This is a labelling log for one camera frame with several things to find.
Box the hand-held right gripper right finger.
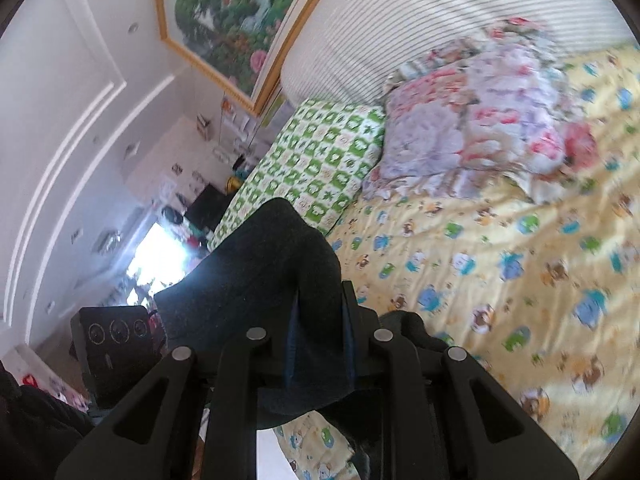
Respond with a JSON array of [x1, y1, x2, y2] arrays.
[[341, 280, 576, 480]]

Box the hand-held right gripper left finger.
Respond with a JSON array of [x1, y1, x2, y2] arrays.
[[54, 300, 302, 480]]

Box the black pants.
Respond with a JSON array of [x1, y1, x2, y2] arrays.
[[152, 197, 493, 480]]

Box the person's left forearm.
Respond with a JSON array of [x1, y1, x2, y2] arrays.
[[0, 360, 96, 480]]

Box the yellow cartoon bear bedsheet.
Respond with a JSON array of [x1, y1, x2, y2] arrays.
[[275, 42, 640, 480]]

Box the black box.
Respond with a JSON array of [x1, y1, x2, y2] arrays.
[[184, 182, 237, 233]]

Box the green checked pillow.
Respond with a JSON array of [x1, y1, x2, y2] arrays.
[[207, 99, 387, 251]]

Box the pink floral pillow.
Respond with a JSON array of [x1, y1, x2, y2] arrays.
[[361, 17, 601, 206]]

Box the white striped headboard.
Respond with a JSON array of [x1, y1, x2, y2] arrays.
[[280, 0, 631, 111]]

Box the gold framed landscape painting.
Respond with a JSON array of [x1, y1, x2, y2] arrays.
[[152, 0, 351, 117]]

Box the paper sheets on wall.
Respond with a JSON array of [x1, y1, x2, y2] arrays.
[[220, 95, 286, 146]]

